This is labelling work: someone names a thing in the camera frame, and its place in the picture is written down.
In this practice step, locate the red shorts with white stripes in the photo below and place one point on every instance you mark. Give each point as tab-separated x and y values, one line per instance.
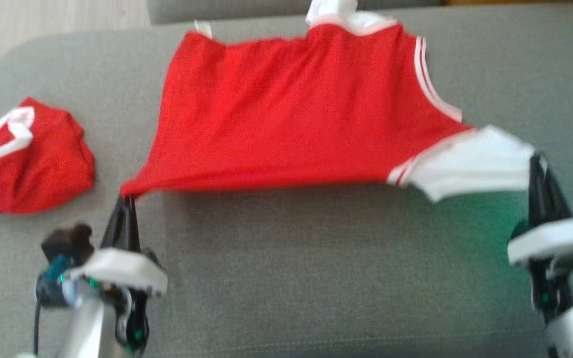
43	164

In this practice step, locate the large grey sofa seat cushion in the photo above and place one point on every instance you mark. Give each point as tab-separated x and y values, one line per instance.
316	258

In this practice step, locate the red and white sports jersey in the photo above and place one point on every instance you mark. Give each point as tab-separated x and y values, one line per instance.
291	109

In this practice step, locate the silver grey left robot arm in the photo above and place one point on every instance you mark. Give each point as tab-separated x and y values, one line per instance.
85	328

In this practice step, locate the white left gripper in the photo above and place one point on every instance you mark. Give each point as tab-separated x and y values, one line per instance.
117	268

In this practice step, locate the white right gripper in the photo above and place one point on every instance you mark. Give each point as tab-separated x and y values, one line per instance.
560	238

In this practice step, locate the long grey sofa seat cushion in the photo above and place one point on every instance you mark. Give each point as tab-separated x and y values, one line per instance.
227	10

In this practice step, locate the dark left wrist camera box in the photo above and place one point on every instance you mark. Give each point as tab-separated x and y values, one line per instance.
70	243

